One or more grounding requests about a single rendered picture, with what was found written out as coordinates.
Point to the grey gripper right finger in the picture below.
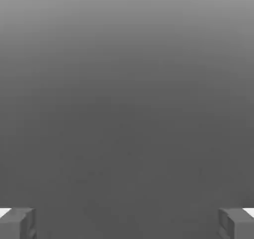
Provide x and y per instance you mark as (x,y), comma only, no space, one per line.
(238,225)

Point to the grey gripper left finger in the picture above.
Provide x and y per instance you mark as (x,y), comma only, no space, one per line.
(15,225)

